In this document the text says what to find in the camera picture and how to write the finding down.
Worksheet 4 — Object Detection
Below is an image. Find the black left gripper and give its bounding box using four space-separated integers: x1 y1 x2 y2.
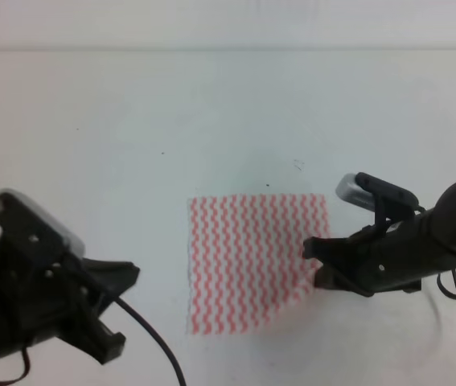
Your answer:
0 237 140 365

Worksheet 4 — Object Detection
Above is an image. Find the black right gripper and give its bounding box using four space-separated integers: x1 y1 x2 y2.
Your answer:
302 224 437 298

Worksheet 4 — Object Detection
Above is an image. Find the pink white wavy striped towel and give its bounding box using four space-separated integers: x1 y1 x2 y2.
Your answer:
187 194 330 335

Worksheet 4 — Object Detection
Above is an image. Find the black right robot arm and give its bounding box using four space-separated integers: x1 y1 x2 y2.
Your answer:
302 172 456 298

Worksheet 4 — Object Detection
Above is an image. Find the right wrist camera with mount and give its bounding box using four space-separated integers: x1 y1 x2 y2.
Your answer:
335 172 424 236

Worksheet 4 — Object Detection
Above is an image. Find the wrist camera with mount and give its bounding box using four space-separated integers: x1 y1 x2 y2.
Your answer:
0 189 85 268
335 172 424 236

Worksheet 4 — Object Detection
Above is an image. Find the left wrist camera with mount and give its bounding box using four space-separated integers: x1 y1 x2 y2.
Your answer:
0 189 85 268

